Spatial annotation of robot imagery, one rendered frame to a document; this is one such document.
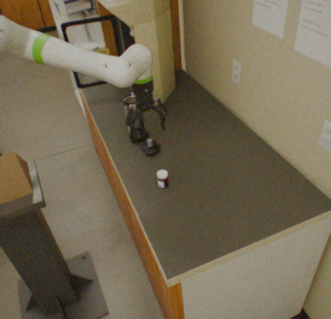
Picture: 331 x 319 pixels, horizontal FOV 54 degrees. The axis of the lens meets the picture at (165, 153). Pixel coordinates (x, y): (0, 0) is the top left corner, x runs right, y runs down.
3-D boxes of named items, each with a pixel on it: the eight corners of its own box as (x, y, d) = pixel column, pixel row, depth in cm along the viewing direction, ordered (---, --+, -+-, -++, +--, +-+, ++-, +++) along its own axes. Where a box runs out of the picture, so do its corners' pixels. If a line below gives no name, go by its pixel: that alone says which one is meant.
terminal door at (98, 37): (125, 80, 208) (114, 14, 183) (77, 89, 203) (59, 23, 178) (125, 79, 209) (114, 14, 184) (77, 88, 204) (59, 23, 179)
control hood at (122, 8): (116, 9, 183) (113, -10, 177) (134, 25, 159) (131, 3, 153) (96, 13, 180) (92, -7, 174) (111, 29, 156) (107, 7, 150)
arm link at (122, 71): (59, 32, 127) (63, 59, 135) (40, 43, 119) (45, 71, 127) (143, 55, 118) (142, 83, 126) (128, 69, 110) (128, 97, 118)
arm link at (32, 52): (-3, 51, 125) (5, 19, 124) (20, 59, 138) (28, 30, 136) (36, 63, 121) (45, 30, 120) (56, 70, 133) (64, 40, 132)
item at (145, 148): (157, 142, 162) (155, 132, 158) (163, 153, 155) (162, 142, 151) (139, 148, 160) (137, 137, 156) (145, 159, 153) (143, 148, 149)
